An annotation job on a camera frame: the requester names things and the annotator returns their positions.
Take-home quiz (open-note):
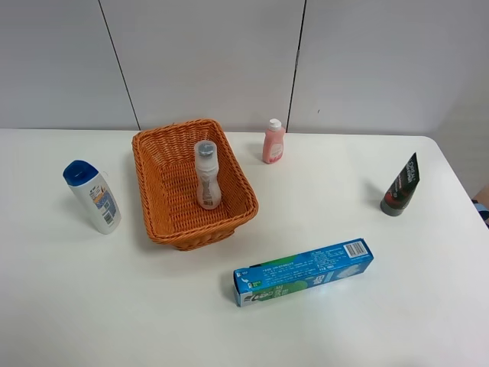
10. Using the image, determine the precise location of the black cosmetic tube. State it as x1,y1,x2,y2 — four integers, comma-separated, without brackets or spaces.
380,153,420,216

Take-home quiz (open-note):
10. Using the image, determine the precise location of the pink lotion bottle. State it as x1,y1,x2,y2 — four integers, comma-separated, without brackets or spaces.
262,119,286,164

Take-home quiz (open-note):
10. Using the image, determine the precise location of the blue toothpaste box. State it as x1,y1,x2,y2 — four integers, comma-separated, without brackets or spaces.
233,239,374,307

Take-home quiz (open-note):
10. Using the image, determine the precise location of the white blue-capped shampoo bottle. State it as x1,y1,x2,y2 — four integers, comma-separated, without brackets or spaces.
63,160,121,235

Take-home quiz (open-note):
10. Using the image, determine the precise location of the clear plastic bottle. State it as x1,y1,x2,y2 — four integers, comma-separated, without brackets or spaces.
194,140,222,210

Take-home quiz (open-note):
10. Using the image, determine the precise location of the orange wicker basket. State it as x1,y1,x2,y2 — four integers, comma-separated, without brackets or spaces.
132,119,259,251

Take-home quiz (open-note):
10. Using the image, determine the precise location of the patterned object at edge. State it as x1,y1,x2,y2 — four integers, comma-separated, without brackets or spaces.
471,199,489,227

